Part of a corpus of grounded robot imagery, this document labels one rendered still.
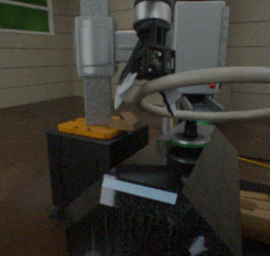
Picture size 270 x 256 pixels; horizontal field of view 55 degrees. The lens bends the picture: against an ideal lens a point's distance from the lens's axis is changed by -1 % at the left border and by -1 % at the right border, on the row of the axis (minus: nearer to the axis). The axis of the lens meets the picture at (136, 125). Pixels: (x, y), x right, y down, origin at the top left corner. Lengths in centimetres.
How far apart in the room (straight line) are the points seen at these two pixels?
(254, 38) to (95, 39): 486
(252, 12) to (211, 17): 512
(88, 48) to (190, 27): 83
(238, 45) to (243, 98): 118
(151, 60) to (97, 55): 131
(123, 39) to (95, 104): 51
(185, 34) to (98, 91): 91
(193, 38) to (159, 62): 71
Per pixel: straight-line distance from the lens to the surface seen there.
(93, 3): 198
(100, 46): 188
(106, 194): 108
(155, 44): 58
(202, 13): 130
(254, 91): 637
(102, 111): 199
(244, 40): 638
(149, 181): 106
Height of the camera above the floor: 130
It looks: 15 degrees down
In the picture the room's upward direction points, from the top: straight up
